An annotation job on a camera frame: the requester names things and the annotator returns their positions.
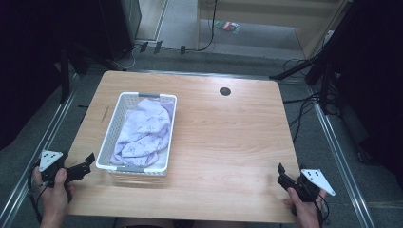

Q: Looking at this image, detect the colourful flat packet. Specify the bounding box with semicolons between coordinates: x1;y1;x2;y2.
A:
214;20;240;34

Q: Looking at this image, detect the lilac printed cloth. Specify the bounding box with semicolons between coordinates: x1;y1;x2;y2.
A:
109;97;175;168

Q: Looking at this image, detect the black hanging cable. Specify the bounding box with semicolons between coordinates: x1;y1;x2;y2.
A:
195;0;220;52

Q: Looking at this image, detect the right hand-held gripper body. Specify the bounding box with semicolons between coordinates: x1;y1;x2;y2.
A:
286;164;336;203

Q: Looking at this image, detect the black metal stand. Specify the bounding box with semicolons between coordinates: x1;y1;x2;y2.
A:
269;0;403;115
58;44;96;105

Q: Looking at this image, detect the metal floor rail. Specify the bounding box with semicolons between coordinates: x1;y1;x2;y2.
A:
0;73;80;228
308;87;377;228

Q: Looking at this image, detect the person's right hand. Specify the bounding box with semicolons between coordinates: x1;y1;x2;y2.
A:
283;186;328;226

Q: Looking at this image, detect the bundle of black cables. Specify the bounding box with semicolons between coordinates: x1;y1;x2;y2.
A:
281;58;341;144

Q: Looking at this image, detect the black cabinet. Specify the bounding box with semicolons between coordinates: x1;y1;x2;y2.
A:
96;0;143;62

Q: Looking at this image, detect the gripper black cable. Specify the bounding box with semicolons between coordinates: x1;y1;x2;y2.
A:
27;164;49;225
313;193;331;228

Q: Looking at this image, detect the light wooden shelf unit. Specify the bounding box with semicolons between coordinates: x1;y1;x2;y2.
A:
195;0;354;60

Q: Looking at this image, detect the person's left hand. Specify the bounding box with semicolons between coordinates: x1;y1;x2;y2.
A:
32;166;76;223

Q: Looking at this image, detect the white cable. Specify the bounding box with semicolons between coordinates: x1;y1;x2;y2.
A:
111;43;143;71

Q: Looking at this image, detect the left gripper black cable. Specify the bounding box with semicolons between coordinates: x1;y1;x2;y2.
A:
27;164;49;225

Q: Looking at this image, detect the white plastic basket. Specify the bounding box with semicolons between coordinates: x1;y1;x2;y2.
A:
95;91;178;178

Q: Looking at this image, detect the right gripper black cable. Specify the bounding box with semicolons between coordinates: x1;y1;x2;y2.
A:
313;193;331;228

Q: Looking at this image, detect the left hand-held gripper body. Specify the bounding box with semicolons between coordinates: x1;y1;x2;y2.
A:
38;149;84;188

